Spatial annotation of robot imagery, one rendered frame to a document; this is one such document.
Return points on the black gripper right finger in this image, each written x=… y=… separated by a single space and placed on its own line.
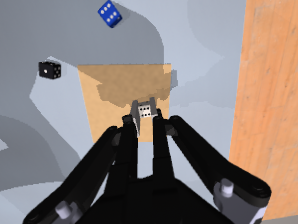
x=239 y=195

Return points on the black die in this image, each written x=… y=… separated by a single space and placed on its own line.
x=49 y=70

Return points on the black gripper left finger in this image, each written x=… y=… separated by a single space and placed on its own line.
x=76 y=194

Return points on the blue die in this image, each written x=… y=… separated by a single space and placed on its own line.
x=110 y=14

